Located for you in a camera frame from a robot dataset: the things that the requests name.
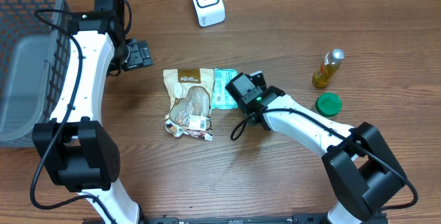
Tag teal packet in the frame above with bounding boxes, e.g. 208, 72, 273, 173
211, 68, 238, 110

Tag green lid white jar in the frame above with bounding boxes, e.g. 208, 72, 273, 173
314, 92, 342, 118

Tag yellow liquid bottle silver cap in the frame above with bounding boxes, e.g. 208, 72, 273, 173
311, 48, 345, 88

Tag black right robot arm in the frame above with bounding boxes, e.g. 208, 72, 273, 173
225, 72, 407, 223

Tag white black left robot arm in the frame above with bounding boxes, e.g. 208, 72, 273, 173
30, 0, 152, 223

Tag white barcode scanner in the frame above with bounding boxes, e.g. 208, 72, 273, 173
192, 0, 226, 28

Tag grey plastic mesh basket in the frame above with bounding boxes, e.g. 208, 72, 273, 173
1, 0, 70, 147

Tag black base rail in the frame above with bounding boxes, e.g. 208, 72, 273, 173
138, 214, 329, 224

